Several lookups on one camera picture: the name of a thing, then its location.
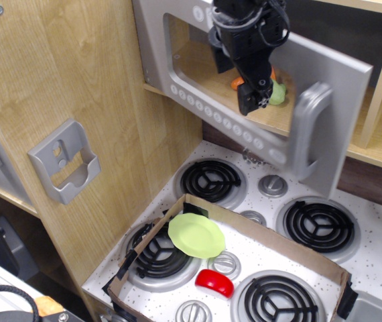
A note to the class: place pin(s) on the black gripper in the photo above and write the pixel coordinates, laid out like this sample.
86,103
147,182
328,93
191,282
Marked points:
243,37

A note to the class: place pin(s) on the grey toy microwave door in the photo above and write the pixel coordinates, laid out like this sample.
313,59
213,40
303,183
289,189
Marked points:
307,135

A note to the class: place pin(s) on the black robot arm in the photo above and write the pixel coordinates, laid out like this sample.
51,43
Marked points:
243,36

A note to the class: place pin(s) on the green toy lettuce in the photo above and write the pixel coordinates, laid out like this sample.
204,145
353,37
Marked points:
278,93

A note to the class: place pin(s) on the orange toy carrot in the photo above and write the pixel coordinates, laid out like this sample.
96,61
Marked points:
239,80

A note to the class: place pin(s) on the round metal strainer decoration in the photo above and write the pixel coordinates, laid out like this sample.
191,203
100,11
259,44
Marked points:
250,158

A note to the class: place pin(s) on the back grey stove knob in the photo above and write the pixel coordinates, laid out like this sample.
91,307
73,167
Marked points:
273,186

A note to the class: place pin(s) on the grey stove knob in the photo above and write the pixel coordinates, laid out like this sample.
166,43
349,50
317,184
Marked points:
254,216
193,311
273,186
227,264

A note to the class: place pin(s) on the back left black burner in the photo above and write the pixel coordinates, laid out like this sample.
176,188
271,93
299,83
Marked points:
214,180

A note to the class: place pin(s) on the black burner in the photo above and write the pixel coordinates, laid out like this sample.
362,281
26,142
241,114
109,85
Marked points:
325,226
214,180
274,295
162,267

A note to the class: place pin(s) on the middle grey stove knob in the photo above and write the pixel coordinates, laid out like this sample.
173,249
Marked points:
254,216

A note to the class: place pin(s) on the back right black burner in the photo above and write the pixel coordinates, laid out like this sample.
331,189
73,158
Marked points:
325,226

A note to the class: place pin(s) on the light green toy plate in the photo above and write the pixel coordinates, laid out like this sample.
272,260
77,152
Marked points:
196,235

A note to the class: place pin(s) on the centre grey stove knob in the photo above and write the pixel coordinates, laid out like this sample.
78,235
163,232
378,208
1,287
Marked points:
227,264

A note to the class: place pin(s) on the front left black burner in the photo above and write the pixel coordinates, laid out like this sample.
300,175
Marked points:
162,267

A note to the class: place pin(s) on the front right black burner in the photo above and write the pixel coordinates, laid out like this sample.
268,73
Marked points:
274,295

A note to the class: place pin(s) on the brown cardboard barrier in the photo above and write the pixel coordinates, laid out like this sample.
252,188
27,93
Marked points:
257,247

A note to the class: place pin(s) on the front grey stove knob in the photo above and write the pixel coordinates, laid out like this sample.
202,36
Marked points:
193,311

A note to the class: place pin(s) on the grey toy sink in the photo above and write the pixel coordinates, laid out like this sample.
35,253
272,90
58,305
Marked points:
359,307

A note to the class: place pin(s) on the black box lower left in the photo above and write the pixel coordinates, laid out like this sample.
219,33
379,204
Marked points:
14,255

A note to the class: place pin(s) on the grey wall phone holder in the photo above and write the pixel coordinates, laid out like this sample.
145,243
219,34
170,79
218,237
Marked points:
56,151

